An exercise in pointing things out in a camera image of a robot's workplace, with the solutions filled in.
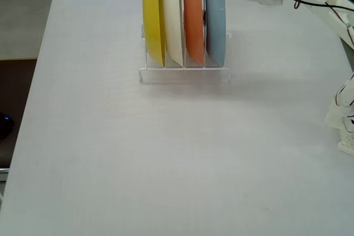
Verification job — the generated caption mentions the blue plate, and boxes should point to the blue plate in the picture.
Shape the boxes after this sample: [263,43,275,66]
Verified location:
[204,0,228,68]

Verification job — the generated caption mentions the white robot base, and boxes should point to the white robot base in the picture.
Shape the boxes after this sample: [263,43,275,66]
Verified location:
[336,133,354,156]

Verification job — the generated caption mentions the orange plate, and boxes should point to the orange plate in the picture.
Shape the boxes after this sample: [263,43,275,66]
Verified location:
[183,0,207,68]

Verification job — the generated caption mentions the cream white plate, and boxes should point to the cream white plate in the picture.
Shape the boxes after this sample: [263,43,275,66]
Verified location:
[163,0,185,69]

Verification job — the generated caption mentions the yellow plate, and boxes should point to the yellow plate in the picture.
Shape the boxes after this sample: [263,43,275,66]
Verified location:
[142,0,167,69]

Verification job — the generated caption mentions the clear acrylic plate rack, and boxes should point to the clear acrylic plate rack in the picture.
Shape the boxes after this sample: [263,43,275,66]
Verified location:
[138,24,232,84]

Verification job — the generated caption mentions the black computer mouse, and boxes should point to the black computer mouse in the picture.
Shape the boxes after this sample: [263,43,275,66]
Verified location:
[0,111,15,139]

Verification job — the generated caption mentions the black servo cable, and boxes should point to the black servo cable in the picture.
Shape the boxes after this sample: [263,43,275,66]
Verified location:
[267,0,354,51]

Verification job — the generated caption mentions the white metal frame piece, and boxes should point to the white metal frame piece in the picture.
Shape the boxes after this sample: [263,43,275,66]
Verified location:
[0,167,11,183]

